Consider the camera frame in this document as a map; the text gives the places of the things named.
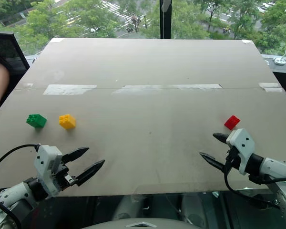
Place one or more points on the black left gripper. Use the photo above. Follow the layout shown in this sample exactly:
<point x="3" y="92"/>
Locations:
<point x="62" y="177"/>

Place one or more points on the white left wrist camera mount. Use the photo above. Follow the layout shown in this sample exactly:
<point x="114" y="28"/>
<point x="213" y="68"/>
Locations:
<point x="46" y="159"/>

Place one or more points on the short clear tape strip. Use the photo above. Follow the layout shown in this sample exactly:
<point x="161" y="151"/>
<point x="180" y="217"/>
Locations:
<point x="270" y="87"/>

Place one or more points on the red toy brick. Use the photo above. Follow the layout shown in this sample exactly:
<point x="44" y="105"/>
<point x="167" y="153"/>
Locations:
<point x="231" y="122"/>

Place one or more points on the black window frame post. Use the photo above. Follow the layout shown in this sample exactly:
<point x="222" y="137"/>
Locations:
<point x="166" y="23"/>

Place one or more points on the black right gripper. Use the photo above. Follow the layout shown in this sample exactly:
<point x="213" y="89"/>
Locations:
<point x="233" y="157"/>

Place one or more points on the long clear tape strip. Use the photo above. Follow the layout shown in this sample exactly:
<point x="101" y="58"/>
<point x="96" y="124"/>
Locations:
<point x="166" y="88"/>

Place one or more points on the grey robot torso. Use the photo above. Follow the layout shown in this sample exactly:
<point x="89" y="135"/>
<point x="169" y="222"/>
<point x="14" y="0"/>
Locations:
<point x="140" y="224"/>

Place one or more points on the yellow toy brick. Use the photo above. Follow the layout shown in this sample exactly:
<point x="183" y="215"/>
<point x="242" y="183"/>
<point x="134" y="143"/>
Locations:
<point x="67" y="121"/>

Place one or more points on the black mesh office chair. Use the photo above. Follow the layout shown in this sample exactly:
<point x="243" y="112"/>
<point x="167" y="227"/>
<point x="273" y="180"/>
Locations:
<point x="10" y="51"/>

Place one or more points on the wide clear tape strip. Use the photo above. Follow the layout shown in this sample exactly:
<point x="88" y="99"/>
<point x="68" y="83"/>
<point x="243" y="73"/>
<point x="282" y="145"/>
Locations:
<point x="69" y="89"/>

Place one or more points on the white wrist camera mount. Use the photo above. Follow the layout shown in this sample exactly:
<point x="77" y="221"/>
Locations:
<point x="242" y="143"/>
<point x="46" y="159"/>

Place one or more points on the green toy brick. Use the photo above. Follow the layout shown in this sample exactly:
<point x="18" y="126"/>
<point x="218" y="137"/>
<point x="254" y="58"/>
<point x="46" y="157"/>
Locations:
<point x="37" y="121"/>

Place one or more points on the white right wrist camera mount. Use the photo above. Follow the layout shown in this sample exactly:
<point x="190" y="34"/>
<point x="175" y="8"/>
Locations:
<point x="242" y="143"/>

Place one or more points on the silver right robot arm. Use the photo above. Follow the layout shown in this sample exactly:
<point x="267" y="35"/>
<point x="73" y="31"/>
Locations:
<point x="276" y="168"/>

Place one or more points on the brown cardboard sheet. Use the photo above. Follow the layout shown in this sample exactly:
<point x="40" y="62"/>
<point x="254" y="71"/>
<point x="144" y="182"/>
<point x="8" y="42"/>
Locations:
<point x="145" y="64"/>
<point x="143" y="133"/>

